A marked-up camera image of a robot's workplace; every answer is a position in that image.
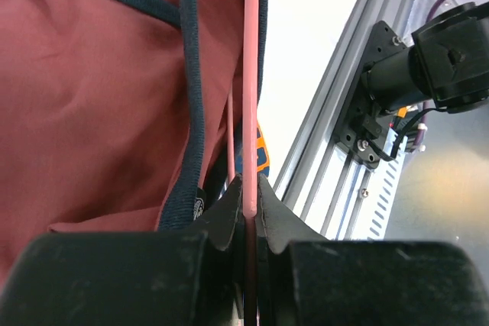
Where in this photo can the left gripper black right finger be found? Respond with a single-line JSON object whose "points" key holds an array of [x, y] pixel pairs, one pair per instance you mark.
{"points": [[306, 279]]}

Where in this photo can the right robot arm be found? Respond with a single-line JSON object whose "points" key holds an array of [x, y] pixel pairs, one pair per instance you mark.
{"points": [[447, 64]]}

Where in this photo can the pink hanger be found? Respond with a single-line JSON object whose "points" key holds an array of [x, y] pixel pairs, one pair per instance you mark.
{"points": [[249, 158]]}

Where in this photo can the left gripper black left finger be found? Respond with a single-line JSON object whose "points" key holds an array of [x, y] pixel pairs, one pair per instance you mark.
{"points": [[186, 277]]}

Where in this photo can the red tank top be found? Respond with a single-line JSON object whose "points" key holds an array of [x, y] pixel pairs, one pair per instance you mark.
{"points": [[115, 114]]}

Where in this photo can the aluminium mounting rail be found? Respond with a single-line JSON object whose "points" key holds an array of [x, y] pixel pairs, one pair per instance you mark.
{"points": [[332, 179]]}

